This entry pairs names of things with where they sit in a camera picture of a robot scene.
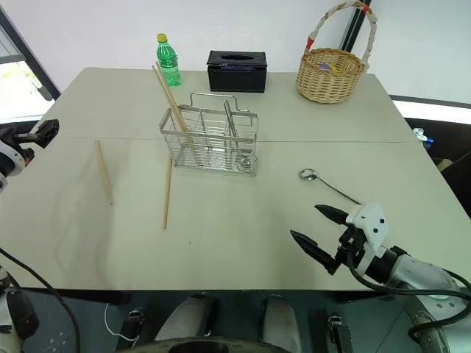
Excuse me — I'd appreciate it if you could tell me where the black tissue box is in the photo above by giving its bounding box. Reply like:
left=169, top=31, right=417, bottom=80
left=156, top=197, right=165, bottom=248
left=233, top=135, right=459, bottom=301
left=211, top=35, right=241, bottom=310
left=206, top=49, right=268, bottom=94

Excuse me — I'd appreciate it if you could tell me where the grey rounded robot leg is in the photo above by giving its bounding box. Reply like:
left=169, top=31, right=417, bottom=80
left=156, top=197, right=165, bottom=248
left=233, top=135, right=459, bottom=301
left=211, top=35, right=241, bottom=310
left=260, top=293, right=302, bottom=353
left=153, top=293, right=219, bottom=342

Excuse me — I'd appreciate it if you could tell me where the thin white cable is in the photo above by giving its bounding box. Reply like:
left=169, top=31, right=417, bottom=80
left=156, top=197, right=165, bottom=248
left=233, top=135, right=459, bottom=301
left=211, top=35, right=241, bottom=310
left=104, top=302, right=141, bottom=342

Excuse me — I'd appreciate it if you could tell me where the white and blue small object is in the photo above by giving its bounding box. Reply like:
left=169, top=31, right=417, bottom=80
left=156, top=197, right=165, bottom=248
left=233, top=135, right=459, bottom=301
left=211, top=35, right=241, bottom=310
left=411, top=127, right=436, bottom=143

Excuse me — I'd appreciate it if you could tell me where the metal spoon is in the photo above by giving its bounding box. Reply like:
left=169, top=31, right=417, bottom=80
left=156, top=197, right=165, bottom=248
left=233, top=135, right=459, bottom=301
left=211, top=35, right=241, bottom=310
left=298, top=168, right=364, bottom=205

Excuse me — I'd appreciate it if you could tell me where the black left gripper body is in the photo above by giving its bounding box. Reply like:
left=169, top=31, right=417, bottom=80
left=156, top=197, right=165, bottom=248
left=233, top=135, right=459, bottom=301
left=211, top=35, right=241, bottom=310
left=13, top=132, right=38, bottom=157

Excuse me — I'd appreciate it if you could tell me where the green plastic bottle yellow cap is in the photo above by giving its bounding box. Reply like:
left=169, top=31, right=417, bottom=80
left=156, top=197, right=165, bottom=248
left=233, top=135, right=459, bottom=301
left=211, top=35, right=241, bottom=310
left=155, top=33, right=184, bottom=88

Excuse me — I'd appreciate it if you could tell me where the dark window frame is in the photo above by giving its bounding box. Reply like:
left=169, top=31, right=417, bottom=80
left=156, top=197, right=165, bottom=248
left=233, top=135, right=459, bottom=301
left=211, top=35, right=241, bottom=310
left=0, top=6, right=62, bottom=103

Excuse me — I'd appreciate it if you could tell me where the dark furniture beside table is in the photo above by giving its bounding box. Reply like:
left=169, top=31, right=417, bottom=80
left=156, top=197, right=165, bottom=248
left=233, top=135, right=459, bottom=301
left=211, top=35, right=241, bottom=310
left=403, top=116, right=471, bottom=218

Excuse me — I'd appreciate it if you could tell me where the wooden chopstick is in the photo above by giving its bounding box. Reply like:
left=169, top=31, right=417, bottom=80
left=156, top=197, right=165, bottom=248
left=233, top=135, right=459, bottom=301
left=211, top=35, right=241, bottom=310
left=163, top=157, right=174, bottom=230
left=151, top=65, right=195, bottom=151
left=155, top=61, right=189, bottom=134
left=94, top=139, right=114, bottom=206

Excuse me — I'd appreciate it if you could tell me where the black table leg bracket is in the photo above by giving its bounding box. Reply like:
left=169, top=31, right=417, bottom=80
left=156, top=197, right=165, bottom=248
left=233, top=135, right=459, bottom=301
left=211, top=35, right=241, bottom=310
left=325, top=311, right=353, bottom=353
left=119, top=307, right=146, bottom=343

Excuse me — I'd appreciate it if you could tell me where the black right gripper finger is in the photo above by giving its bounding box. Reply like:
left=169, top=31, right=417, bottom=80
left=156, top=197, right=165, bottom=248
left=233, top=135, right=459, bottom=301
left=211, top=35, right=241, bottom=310
left=314, top=204, right=349, bottom=227
left=289, top=229, right=339, bottom=276

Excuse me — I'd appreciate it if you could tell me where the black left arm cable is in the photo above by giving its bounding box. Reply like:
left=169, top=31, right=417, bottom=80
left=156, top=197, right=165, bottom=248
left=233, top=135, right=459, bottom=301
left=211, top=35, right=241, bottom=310
left=0, top=247, right=81, bottom=353

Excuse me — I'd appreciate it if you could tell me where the black vertical pole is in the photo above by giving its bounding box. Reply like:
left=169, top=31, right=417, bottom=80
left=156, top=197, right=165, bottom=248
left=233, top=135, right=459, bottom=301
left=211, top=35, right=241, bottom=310
left=341, top=0, right=366, bottom=53

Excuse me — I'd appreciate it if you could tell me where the dark robot torso rim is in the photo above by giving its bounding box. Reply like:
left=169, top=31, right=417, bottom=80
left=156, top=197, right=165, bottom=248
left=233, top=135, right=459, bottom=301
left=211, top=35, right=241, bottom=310
left=135, top=335, right=266, bottom=353

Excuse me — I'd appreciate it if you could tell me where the wicker basket with handle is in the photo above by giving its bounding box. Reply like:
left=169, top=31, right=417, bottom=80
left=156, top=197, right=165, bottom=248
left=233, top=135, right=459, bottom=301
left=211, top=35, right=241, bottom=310
left=294, top=0, right=380, bottom=105

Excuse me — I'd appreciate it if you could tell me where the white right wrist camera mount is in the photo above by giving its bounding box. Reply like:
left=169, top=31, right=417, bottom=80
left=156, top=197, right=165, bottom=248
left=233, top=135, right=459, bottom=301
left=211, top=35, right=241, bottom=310
left=344, top=203, right=389, bottom=275

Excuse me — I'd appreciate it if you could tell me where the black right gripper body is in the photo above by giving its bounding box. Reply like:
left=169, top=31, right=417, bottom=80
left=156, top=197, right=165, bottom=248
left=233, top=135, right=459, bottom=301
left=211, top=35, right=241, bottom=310
left=332, top=220, right=369, bottom=276

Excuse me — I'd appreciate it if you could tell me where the metal wire cutlery caddy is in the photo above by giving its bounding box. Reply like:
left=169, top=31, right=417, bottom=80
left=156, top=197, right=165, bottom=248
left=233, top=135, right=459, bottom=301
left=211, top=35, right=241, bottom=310
left=158, top=92, right=260, bottom=179

